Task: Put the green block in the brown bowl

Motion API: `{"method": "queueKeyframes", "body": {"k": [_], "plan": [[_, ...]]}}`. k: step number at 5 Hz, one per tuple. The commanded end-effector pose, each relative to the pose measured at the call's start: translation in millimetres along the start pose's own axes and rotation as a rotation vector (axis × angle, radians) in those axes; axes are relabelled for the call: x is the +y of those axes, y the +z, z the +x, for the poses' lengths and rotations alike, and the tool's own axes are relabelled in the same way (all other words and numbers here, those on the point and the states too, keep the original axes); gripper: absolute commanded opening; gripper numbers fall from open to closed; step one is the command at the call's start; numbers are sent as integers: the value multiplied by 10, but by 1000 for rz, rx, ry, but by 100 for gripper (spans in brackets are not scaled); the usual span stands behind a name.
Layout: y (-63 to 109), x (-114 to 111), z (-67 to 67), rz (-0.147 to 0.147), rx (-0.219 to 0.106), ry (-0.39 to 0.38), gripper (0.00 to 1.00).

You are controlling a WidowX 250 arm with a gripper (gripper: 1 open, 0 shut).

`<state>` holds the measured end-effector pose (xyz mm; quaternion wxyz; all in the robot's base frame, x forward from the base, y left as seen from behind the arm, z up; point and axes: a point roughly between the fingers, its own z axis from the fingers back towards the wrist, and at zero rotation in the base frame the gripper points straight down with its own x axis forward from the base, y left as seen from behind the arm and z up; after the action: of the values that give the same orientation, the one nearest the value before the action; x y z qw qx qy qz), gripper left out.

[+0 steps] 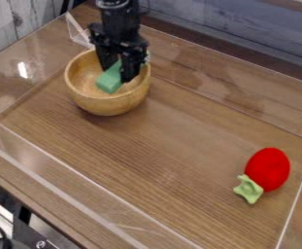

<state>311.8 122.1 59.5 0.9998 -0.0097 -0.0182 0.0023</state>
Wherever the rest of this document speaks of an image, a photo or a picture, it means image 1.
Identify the brown wooden bowl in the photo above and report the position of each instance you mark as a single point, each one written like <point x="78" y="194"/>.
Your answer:
<point x="81" y="75"/>

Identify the small green plastic toy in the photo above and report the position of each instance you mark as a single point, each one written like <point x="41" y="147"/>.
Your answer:
<point x="250" y="190"/>

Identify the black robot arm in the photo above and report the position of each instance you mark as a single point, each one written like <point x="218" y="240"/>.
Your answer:
<point x="117" y="3"/>

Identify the green rectangular block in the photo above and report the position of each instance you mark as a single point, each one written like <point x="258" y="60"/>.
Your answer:
<point x="110" y="81"/>

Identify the black metal table frame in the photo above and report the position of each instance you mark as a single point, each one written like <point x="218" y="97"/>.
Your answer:
<point x="35" y="233"/>

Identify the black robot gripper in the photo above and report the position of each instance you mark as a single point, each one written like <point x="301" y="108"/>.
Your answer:
<point x="115" y="36"/>

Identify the red plush ball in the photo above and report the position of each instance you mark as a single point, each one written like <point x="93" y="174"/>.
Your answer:
<point x="268" y="168"/>

